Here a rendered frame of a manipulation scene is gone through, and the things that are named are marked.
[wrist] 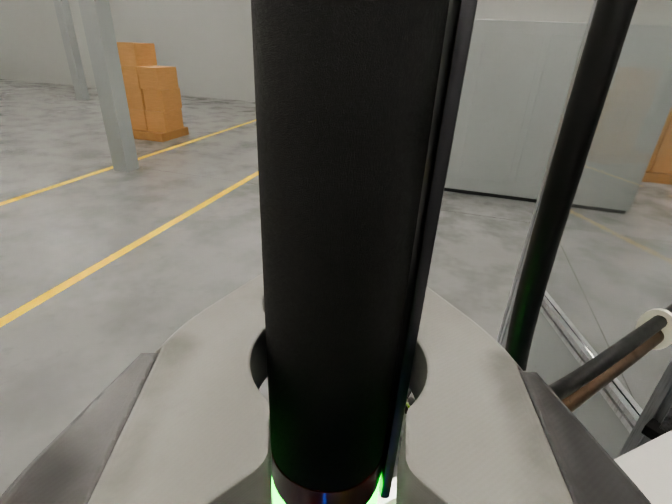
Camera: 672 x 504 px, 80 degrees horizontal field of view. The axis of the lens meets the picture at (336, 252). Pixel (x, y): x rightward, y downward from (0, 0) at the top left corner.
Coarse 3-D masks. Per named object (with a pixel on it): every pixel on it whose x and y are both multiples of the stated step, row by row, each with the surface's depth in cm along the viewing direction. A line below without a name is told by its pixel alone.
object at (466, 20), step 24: (456, 0) 7; (456, 24) 7; (456, 48) 7; (456, 72) 7; (456, 96) 7; (432, 120) 8; (456, 120) 7; (432, 144) 8; (432, 168) 8; (432, 192) 8; (432, 216) 8; (432, 240) 8; (408, 288) 9; (408, 312) 9; (408, 336) 9; (408, 360) 10; (408, 384) 10; (384, 456) 12; (384, 480) 12
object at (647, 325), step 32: (608, 0) 11; (608, 32) 11; (608, 64) 11; (576, 96) 12; (576, 128) 12; (576, 160) 13; (544, 192) 14; (544, 224) 14; (544, 256) 14; (544, 288) 15; (512, 320) 16; (640, 320) 31; (512, 352) 17; (608, 352) 26; (576, 384) 23
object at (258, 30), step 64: (256, 0) 6; (320, 0) 6; (384, 0) 6; (448, 0) 6; (256, 64) 7; (320, 64) 6; (384, 64) 6; (256, 128) 8; (320, 128) 6; (384, 128) 6; (320, 192) 7; (384, 192) 7; (320, 256) 7; (384, 256) 8; (320, 320) 8; (384, 320) 8; (320, 384) 9; (384, 384) 9; (320, 448) 10
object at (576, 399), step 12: (660, 336) 30; (636, 348) 28; (648, 348) 29; (624, 360) 27; (636, 360) 28; (612, 372) 26; (588, 384) 25; (600, 384) 25; (576, 396) 24; (588, 396) 25; (576, 408) 24
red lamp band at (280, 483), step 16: (384, 448) 12; (272, 464) 11; (288, 480) 11; (368, 480) 11; (288, 496) 11; (304, 496) 11; (320, 496) 10; (336, 496) 10; (352, 496) 11; (368, 496) 11
